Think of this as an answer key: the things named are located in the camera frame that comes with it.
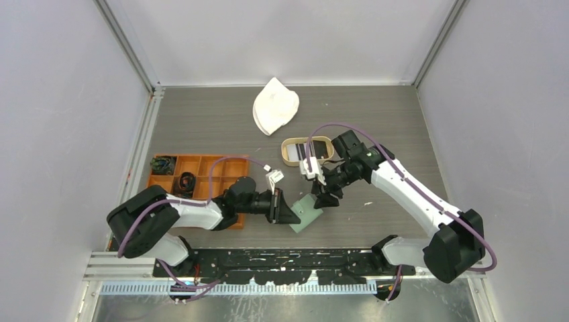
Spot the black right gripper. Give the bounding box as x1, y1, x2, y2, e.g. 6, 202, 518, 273
311, 160, 361, 210

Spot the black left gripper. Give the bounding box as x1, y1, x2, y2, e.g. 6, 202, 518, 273
237, 188, 300, 225

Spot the green card holder wallet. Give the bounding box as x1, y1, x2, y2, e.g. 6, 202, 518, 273
290, 195, 323, 233

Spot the beige oval card tray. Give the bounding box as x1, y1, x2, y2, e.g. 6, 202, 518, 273
280, 136, 335, 167

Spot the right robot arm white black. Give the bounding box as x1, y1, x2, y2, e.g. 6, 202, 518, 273
300, 129, 495, 283

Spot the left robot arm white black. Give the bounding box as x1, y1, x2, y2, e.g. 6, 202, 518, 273
107, 176, 301, 277

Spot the silver credit card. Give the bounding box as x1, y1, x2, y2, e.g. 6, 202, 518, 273
286, 144, 302, 162

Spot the orange compartment organizer tray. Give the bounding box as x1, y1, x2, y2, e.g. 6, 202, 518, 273
146, 154, 250, 201

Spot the white folded cloth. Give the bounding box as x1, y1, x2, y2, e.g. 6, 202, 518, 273
252, 77, 300, 136

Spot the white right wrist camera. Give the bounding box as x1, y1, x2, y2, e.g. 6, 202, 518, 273
299, 156, 322, 180

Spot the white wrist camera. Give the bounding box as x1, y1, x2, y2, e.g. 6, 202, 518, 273
299, 156, 322, 180
265, 169, 284, 193

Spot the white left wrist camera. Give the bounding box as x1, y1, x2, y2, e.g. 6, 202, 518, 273
265, 169, 284, 193

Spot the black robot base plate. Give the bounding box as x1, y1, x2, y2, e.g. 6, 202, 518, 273
172, 248, 397, 285

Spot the black red coiled strap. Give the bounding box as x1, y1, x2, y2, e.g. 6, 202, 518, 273
174, 173, 198, 198

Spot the dark green coiled strap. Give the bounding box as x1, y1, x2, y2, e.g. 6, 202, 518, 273
150, 156, 178, 176

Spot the aluminium frame rail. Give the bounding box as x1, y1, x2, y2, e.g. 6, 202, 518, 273
83, 248, 486, 282

